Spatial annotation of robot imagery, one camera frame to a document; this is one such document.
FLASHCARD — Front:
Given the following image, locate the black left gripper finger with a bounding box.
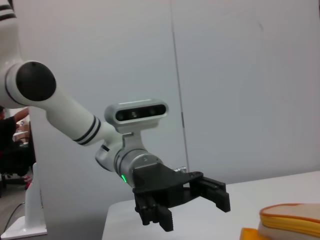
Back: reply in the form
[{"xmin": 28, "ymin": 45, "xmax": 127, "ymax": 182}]
[
  {"xmin": 134, "ymin": 192, "xmax": 175, "ymax": 233},
  {"xmin": 189, "ymin": 175, "xmax": 231, "ymax": 214}
]

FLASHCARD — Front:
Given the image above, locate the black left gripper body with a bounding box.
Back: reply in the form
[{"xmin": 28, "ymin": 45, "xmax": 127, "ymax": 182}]
[{"xmin": 131, "ymin": 163, "xmax": 205, "ymax": 209}]

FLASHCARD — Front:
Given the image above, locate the beige food bag orange trim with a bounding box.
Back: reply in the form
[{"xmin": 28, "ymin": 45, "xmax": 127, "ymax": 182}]
[{"xmin": 239, "ymin": 203, "xmax": 320, "ymax": 240}]

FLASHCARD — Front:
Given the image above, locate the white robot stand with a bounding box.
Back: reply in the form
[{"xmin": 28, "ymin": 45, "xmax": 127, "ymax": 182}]
[{"xmin": 0, "ymin": 162, "xmax": 48, "ymax": 238}]

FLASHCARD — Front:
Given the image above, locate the seated person in black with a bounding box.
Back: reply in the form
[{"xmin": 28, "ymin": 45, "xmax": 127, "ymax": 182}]
[{"xmin": 0, "ymin": 105, "xmax": 35, "ymax": 189}]

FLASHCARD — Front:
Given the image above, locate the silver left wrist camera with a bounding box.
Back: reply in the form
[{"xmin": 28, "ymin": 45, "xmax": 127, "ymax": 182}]
[{"xmin": 103, "ymin": 98, "xmax": 169, "ymax": 141}]

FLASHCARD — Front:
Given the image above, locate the thin grey floor cable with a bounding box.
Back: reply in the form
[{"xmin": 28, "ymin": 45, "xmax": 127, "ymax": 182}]
[{"xmin": 3, "ymin": 201, "xmax": 26, "ymax": 232}]

